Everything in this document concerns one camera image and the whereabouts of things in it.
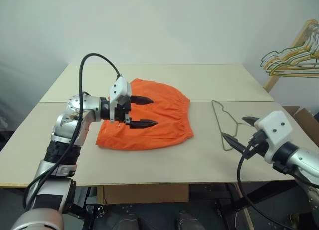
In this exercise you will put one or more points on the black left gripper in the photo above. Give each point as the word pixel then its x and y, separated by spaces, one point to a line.
pixel 122 112

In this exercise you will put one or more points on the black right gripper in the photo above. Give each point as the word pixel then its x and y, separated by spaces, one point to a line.
pixel 256 142

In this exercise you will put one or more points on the orange shorts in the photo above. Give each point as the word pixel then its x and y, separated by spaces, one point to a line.
pixel 154 120

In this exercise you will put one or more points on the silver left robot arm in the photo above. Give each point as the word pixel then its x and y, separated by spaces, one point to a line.
pixel 74 107

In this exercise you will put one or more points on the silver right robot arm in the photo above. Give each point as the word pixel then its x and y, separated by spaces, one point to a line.
pixel 304 160

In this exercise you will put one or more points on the open brown cardboard box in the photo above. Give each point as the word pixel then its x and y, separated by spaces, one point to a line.
pixel 304 117

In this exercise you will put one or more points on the bundle of hangers on rack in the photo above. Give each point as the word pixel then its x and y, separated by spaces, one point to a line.
pixel 281 65

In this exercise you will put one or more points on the cardboard box under table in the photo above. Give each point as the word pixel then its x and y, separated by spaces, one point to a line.
pixel 144 193

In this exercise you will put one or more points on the thin light wooden slat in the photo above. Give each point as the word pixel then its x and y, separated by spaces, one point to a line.
pixel 250 218

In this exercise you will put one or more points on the dark rounded shape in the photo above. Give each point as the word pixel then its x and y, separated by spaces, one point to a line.
pixel 125 222
pixel 188 221

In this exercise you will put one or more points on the light wooden clothes rack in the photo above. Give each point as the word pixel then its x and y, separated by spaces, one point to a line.
pixel 299 35

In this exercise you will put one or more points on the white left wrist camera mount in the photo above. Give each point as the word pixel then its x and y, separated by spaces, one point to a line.
pixel 119 86

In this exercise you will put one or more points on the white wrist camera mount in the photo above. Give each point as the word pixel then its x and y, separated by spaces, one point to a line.
pixel 119 86
pixel 276 127

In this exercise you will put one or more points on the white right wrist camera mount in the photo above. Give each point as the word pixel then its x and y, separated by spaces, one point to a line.
pixel 276 127

